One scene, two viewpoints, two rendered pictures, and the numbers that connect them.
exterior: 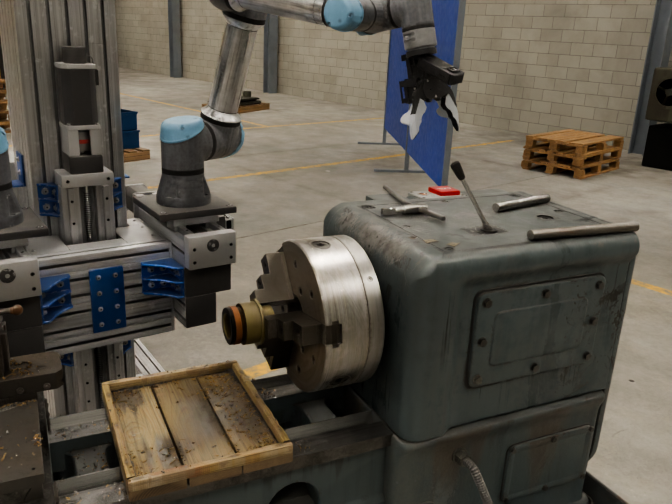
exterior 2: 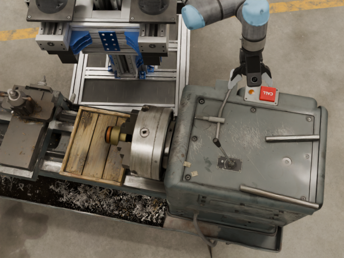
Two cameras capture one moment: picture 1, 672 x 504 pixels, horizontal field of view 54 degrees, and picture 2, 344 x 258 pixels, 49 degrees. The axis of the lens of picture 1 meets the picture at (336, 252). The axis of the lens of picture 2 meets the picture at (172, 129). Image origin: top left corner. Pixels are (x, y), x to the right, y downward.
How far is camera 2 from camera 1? 1.41 m
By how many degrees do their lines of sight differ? 57
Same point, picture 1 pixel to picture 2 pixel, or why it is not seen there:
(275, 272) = (132, 122)
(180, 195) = (145, 8)
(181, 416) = (98, 141)
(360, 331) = (146, 175)
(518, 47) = not seen: outside the picture
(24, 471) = (23, 164)
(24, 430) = (31, 140)
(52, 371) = (46, 118)
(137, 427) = (80, 139)
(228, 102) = not seen: outside the picture
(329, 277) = (135, 154)
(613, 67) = not seen: outside the picture
